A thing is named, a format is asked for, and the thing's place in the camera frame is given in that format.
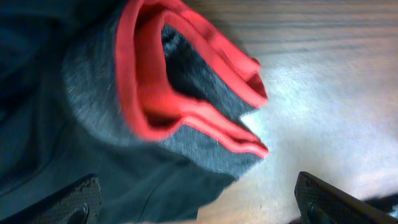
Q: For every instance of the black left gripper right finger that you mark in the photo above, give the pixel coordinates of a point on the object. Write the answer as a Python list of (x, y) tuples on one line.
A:
[(321, 203)]

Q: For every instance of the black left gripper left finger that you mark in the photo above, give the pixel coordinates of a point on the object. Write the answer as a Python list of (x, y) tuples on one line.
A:
[(77, 203)]

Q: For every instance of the black leggings red waistband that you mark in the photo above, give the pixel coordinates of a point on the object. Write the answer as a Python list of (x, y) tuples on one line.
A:
[(147, 95)]

